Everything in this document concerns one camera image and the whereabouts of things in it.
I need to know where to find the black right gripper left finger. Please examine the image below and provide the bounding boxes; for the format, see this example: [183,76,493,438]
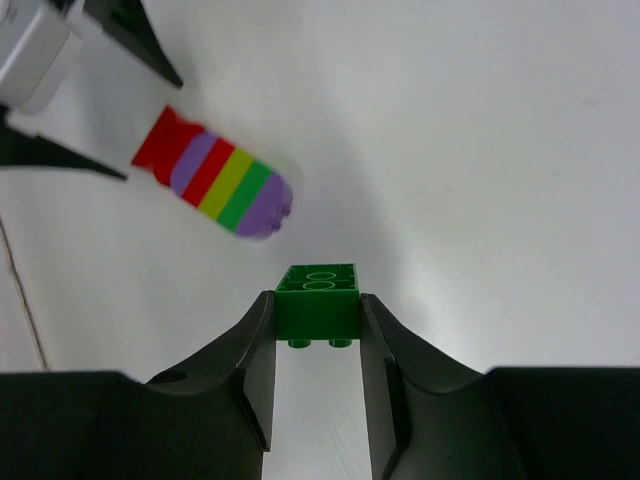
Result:
[1,291,276,479]

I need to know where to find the multicolour lego tower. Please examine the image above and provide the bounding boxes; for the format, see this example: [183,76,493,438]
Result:
[131,106,293,239]

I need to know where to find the green top lego brick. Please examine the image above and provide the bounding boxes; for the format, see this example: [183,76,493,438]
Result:
[274,263,360,349]

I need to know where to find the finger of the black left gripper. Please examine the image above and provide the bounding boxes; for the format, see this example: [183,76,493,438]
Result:
[1,107,128,181]
[83,0,184,89]

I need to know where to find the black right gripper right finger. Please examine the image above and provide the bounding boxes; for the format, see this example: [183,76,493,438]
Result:
[360,294,639,479]

